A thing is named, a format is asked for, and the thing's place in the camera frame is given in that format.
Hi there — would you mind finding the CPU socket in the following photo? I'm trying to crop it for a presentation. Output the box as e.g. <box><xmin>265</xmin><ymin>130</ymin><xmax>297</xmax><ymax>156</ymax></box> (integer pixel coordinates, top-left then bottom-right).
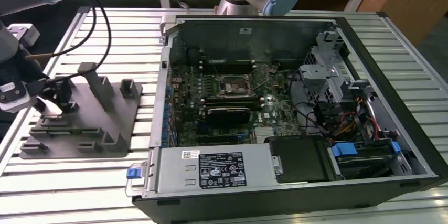
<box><xmin>217</xmin><ymin>74</ymin><xmax>255</xmax><ymax>98</ymax></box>

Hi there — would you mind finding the silver chipset heat sink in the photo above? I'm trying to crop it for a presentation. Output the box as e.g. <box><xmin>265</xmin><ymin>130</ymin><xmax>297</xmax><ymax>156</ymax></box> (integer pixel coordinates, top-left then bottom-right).
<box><xmin>255</xmin><ymin>126</ymin><xmax>277</xmax><ymax>144</ymax></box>

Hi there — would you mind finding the blue disk carrier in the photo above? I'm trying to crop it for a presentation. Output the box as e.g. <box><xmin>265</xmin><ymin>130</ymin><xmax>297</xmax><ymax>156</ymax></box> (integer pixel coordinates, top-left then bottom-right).
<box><xmin>331</xmin><ymin>141</ymin><xmax>401</xmax><ymax>162</ymax></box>

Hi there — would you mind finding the yellow wire bundle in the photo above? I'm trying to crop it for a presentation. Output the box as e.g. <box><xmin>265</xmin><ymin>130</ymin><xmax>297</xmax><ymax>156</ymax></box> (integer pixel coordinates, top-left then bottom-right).
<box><xmin>328</xmin><ymin>120</ymin><xmax>356</xmax><ymax>137</ymax></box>

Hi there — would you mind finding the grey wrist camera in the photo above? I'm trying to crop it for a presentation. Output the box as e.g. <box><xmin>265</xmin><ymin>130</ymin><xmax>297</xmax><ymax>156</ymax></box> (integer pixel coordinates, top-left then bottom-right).
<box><xmin>7</xmin><ymin>23</ymin><xmax>40</xmax><ymax>41</ymax></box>

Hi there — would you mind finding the green motherboard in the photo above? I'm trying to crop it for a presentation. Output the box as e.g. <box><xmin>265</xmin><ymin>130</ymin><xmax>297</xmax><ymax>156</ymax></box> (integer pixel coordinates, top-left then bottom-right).
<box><xmin>167</xmin><ymin>62</ymin><xmax>305</xmax><ymax>148</ymax></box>

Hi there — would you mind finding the grey parts rack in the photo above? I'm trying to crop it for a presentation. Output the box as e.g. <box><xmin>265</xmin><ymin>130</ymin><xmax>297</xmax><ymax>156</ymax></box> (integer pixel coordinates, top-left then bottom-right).
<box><xmin>19</xmin><ymin>62</ymin><xmax>144</xmax><ymax>159</ymax></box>

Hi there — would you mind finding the black PC case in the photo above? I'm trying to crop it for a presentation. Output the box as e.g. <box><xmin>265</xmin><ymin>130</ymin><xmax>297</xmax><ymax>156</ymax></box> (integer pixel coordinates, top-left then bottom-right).
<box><xmin>131</xmin><ymin>11</ymin><xmax>448</xmax><ymax>224</ymax></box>

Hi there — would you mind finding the black expansion slot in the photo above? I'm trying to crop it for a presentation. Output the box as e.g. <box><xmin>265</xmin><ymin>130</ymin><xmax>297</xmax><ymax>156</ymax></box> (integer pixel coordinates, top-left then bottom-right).
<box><xmin>195</xmin><ymin>135</ymin><xmax>240</xmax><ymax>143</ymax></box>

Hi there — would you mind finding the black plastic shroud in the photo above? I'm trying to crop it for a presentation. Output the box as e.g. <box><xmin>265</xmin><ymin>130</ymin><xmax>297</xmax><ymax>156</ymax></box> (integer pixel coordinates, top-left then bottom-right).
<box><xmin>268</xmin><ymin>136</ymin><xmax>332</xmax><ymax>184</ymax></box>

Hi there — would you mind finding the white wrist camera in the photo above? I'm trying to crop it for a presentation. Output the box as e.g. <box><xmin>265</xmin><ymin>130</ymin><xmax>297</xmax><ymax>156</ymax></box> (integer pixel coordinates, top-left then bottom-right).
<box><xmin>0</xmin><ymin>82</ymin><xmax>36</xmax><ymax>112</ymax></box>

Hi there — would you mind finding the blue case latch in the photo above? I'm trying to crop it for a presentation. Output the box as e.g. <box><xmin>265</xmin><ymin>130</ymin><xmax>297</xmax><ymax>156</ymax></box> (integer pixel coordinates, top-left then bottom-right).
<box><xmin>125</xmin><ymin>167</ymin><xmax>141</xmax><ymax>180</ymax></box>

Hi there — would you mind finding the grey metal drive cage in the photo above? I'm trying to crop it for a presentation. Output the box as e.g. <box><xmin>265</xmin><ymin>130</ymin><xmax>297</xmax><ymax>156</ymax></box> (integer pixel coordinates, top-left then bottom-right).
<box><xmin>299</xmin><ymin>31</ymin><xmax>355</xmax><ymax>104</ymax></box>

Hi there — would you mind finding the red wire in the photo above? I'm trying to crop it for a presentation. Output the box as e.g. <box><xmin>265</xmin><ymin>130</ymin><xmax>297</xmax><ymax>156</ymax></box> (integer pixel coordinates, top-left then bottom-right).
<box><xmin>341</xmin><ymin>112</ymin><xmax>383</xmax><ymax>141</ymax></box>

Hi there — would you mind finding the grey power supply unit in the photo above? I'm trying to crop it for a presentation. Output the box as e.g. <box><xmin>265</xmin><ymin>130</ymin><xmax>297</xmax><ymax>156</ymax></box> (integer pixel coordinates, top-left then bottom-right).
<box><xmin>153</xmin><ymin>146</ymin><xmax>281</xmax><ymax>193</ymax></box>

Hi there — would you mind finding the green RAM stick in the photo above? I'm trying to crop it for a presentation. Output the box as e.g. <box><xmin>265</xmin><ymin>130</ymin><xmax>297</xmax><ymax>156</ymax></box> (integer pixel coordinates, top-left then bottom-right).
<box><xmin>44</xmin><ymin>129</ymin><xmax>100</xmax><ymax>134</ymax></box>

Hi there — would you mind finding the black graphics card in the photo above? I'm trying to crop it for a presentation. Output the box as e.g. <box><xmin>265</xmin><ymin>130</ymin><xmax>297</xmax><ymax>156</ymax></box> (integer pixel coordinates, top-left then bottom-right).
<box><xmin>205</xmin><ymin>107</ymin><xmax>251</xmax><ymax>125</ymax></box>

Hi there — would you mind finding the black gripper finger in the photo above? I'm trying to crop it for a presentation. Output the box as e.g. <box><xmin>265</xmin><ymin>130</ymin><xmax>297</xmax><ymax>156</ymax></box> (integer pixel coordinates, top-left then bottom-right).
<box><xmin>44</xmin><ymin>76</ymin><xmax>77</xmax><ymax>116</ymax></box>

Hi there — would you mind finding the grey metal disk bay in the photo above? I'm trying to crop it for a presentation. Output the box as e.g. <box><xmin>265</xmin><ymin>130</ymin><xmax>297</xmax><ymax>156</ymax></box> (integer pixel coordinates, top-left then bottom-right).
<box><xmin>327</xmin><ymin>140</ymin><xmax>415</xmax><ymax>180</ymax></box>

